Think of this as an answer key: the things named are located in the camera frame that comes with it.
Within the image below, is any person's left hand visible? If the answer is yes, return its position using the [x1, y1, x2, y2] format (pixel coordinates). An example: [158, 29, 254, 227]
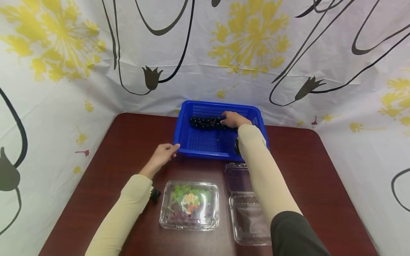
[149, 143, 181, 171]

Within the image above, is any blue plastic basket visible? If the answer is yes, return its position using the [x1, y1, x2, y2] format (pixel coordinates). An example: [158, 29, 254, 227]
[173, 100, 270, 162]

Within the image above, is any clear clamshell box with label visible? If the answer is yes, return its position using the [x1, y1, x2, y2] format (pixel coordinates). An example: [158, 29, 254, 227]
[159, 180, 221, 232]

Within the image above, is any person's right forearm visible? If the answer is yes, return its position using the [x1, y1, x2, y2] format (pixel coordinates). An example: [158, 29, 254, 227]
[237, 124, 331, 256]

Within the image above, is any person's left forearm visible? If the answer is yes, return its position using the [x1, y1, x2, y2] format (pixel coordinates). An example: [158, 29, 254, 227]
[84, 164, 161, 256]

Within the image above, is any bunch of black grapes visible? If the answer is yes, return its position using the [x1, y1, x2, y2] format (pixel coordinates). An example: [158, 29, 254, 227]
[189, 116, 238, 131]

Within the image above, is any open clear clamshell box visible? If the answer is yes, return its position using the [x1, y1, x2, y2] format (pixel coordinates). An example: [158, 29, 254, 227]
[224, 162, 273, 247]

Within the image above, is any person's right hand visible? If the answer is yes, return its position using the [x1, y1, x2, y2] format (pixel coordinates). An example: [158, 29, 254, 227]
[220, 111, 254, 129]

